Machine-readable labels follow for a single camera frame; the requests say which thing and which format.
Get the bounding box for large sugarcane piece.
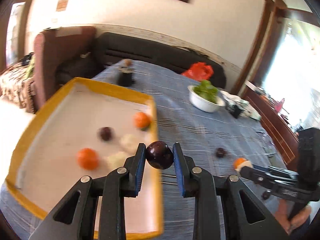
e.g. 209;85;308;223
235;160;253;172

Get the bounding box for mandarin orange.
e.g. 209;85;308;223
233;158;247;169
76;148;99;170

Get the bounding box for dark plum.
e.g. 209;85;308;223
145;141;174;170
215;147;227;158
98;126;114;141

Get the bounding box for small sugarcane piece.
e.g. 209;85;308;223
119;134;139;155

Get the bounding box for mandarin with green leaf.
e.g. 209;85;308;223
133;112;151;131

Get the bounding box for red jujube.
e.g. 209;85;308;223
261;190;271;200

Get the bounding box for person's right hand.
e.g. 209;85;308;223
274;199;312;235

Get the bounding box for eyeglasses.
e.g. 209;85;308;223
257;131;277;158

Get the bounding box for wooden window cabinet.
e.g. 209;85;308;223
243;81;298;171

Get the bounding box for pink bottle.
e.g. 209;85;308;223
274;98;285;113

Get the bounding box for blue plaid tablecloth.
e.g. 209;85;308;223
1;61;285;239

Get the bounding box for right black cup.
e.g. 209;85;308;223
226;103;244;119

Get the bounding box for yellow rimmed white tray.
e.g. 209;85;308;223
5;77;158;219

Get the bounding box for white green cloth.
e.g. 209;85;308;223
220;90;261;121

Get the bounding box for white bowl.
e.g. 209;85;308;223
188;85;226;113

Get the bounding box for green lettuce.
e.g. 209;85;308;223
193;80;218;103

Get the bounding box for red plastic bag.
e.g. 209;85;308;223
181;62;214;81

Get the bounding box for left black holder with cork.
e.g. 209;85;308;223
117;59;135;87

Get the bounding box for patterned covered bench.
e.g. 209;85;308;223
1;53;36;114

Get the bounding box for black sofa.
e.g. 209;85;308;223
92;32;227;88

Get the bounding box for maroon armchair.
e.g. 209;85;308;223
34;26;96;111

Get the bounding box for wooden glass door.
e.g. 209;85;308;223
1;0;32;71

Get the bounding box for small wall plaque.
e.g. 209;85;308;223
56;0;69;12

